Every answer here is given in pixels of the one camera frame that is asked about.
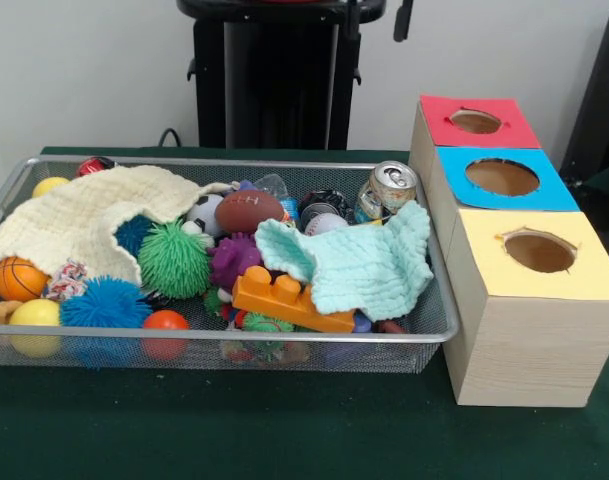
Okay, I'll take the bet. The orange toy basketball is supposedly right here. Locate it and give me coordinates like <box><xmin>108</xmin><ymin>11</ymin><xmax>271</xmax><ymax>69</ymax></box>
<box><xmin>0</xmin><ymin>256</ymin><xmax>51</xmax><ymax>303</ymax></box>

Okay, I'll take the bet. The silver mesh bin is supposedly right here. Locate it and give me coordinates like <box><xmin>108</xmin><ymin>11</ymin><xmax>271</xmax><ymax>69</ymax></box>
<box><xmin>0</xmin><ymin>154</ymin><xmax>460</xmax><ymax>375</ymax></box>

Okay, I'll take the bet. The crushed drink can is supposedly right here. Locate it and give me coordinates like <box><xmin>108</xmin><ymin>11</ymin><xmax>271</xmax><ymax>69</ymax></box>
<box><xmin>353</xmin><ymin>160</ymin><xmax>419</xmax><ymax>226</ymax></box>

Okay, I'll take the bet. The black upright panel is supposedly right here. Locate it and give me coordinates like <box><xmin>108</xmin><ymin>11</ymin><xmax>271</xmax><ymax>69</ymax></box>
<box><xmin>558</xmin><ymin>7</ymin><xmax>609</xmax><ymax>186</ymax></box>

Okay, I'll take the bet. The mint knitted cloth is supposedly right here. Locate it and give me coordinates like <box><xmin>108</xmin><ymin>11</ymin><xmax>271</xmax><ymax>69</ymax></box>
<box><xmin>253</xmin><ymin>199</ymin><xmax>435</xmax><ymax>322</ymax></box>

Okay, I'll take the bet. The black cable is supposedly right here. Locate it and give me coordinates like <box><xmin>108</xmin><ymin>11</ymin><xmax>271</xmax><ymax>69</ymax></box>
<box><xmin>157</xmin><ymin>127</ymin><xmax>186</xmax><ymax>149</ymax></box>

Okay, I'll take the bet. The green spiky rubber ball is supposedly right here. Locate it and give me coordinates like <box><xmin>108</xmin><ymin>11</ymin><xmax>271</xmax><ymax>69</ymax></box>
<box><xmin>136</xmin><ymin>219</ymin><xmax>215</xmax><ymax>301</ymax></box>

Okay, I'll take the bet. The dark green table cloth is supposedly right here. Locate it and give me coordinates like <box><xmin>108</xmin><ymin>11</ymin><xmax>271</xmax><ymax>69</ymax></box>
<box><xmin>0</xmin><ymin>145</ymin><xmax>609</xmax><ymax>480</ymax></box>

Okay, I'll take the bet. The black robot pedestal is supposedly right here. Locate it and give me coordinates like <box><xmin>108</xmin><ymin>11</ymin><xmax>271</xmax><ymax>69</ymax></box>
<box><xmin>176</xmin><ymin>0</ymin><xmax>388</xmax><ymax>151</ymax></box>

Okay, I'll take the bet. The brown toy football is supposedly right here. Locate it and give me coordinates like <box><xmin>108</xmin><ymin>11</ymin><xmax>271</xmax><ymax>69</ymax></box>
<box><xmin>213</xmin><ymin>189</ymin><xmax>288</xmax><ymax>235</ymax></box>

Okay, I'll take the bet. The yellow smooth ball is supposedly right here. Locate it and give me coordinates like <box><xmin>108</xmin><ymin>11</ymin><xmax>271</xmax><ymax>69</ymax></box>
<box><xmin>7</xmin><ymin>298</ymin><xmax>63</xmax><ymax>359</ymax></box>

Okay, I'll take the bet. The blue spiky rubber ball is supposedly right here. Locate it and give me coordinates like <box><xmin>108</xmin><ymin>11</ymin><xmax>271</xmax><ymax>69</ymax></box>
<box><xmin>59</xmin><ymin>277</ymin><xmax>154</xmax><ymax>330</ymax></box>

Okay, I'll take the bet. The crushed clear plastic bottle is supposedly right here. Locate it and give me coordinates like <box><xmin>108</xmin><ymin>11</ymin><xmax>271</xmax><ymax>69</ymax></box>
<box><xmin>256</xmin><ymin>173</ymin><xmax>301</xmax><ymax>222</ymax></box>

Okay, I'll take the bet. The wooden box with three holes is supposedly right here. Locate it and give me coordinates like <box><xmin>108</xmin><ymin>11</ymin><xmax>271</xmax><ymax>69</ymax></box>
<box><xmin>407</xmin><ymin>94</ymin><xmax>609</xmax><ymax>409</ymax></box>

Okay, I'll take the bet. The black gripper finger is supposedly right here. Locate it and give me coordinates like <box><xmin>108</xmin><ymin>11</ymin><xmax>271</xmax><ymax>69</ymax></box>
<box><xmin>393</xmin><ymin>0</ymin><xmax>415</xmax><ymax>43</ymax></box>

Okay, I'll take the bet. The purple spiky rubber toy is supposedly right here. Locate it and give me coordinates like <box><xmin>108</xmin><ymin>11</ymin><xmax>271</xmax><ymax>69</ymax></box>
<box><xmin>206</xmin><ymin>232</ymin><xmax>265</xmax><ymax>291</ymax></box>

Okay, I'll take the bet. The cream knitted cloth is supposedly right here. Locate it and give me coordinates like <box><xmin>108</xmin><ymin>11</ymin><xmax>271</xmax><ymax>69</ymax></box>
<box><xmin>0</xmin><ymin>164</ymin><xmax>235</xmax><ymax>287</ymax></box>

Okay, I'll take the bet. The orange toy building block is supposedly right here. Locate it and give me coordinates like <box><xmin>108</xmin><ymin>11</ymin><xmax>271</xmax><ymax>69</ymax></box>
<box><xmin>231</xmin><ymin>265</ymin><xmax>358</xmax><ymax>335</ymax></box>

